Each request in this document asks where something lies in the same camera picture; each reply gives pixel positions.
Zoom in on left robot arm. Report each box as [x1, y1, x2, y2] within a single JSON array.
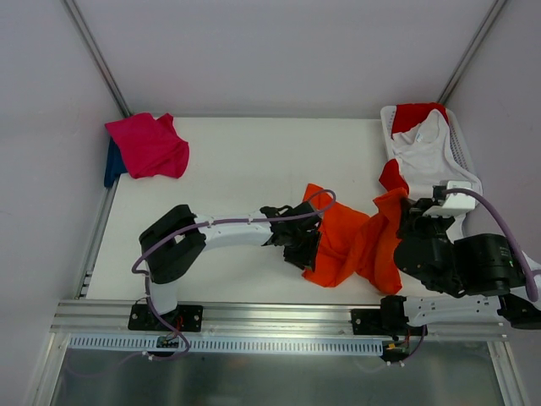
[[132, 201, 324, 330]]

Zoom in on white tank top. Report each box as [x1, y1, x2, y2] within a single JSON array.
[[389, 108, 541, 280]]

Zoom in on white slotted cable duct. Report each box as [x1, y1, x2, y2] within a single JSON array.
[[68, 334, 384, 357]]

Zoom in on aluminium mounting rail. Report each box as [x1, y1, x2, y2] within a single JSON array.
[[51, 299, 508, 342]]

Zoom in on metal frame post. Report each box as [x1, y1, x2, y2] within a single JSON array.
[[61, 0, 132, 118], [437, 0, 510, 105]]

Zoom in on metal frame post right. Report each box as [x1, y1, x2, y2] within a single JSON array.
[[437, 0, 510, 105]]

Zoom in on dark blue t shirt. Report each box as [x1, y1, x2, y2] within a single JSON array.
[[103, 138, 128, 189]]

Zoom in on metal frame post left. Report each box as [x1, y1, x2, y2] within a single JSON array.
[[61, 0, 132, 118]]

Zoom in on red t shirt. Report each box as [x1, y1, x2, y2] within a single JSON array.
[[380, 102, 450, 191]]

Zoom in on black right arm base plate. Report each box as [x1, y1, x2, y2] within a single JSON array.
[[350, 308, 426, 339]]

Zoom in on pink t shirt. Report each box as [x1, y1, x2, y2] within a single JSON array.
[[105, 112, 190, 179]]

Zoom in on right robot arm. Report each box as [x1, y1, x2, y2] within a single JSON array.
[[378, 197, 540, 337]]

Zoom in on orange t shirt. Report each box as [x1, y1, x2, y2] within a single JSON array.
[[303, 184, 408, 295]]

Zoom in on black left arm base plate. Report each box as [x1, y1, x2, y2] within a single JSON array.
[[128, 303, 204, 332]]

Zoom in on white plastic laundry basket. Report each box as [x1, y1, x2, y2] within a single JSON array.
[[380, 106, 477, 175]]

